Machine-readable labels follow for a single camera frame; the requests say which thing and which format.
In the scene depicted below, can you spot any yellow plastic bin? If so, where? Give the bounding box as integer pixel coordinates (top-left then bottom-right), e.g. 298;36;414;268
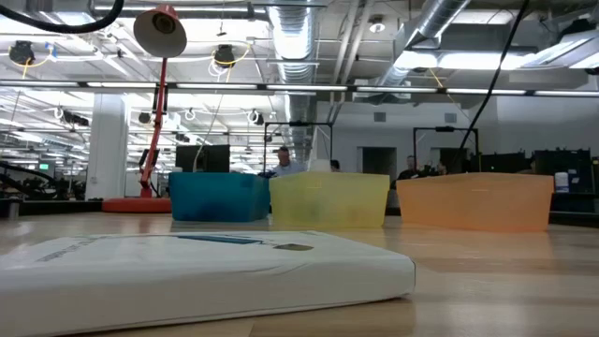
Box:
269;170;391;230

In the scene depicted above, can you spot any teal plastic bin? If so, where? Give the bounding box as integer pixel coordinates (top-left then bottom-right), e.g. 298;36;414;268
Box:
168;171;271;223

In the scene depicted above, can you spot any orange plastic bin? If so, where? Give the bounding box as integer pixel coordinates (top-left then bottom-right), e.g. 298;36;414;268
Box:
396;171;556;234

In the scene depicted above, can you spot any long LED light bar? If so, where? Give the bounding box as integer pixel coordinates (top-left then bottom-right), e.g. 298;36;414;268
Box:
0;80;599;98

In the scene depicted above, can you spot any black computer monitor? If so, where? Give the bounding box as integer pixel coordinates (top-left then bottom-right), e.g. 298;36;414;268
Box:
175;144;231;173

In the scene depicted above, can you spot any black ceiling device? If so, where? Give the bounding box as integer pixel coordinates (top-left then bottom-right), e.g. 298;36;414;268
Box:
213;43;237;69
8;40;37;67

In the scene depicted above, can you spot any white flat product box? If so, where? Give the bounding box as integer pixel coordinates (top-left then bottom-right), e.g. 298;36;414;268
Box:
0;229;416;337

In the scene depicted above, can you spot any white pillar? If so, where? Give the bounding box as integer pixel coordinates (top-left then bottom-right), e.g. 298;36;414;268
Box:
85;93;130;201

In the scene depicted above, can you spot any red desk lamp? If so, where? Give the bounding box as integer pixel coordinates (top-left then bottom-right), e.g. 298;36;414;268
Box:
101;3;188;214

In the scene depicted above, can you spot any black shelf unit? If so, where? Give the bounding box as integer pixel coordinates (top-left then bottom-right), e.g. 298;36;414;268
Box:
533;149;593;194

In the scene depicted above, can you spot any silver ventilation duct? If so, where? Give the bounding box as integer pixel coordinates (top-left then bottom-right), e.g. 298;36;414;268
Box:
268;3;320;163
377;0;472;88

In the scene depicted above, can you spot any black cable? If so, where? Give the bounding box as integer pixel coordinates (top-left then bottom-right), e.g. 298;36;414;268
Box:
0;0;125;35
460;0;532;152

